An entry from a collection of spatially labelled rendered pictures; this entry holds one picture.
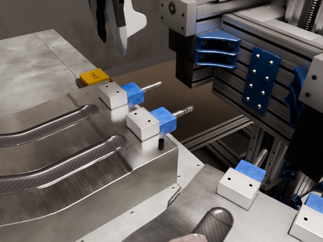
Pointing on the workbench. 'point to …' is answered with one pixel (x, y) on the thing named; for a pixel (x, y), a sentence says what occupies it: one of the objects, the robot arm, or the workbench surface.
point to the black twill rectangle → (174, 197)
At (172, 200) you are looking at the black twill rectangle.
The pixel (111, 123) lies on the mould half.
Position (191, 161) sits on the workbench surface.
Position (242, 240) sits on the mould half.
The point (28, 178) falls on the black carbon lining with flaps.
